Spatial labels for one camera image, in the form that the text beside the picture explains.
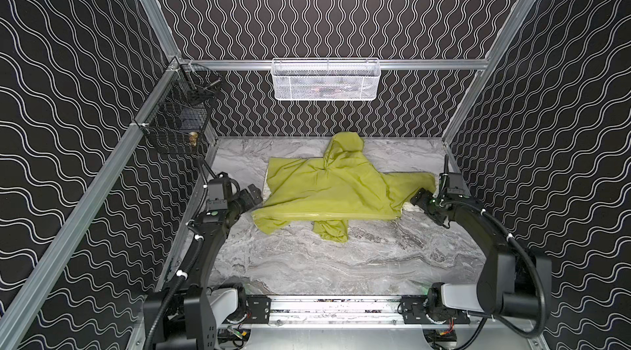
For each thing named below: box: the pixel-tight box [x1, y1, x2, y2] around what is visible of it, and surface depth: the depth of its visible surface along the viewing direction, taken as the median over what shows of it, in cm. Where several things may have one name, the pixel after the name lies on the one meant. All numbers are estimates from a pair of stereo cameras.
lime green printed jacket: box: [253, 131, 437, 243], surface depth 98 cm
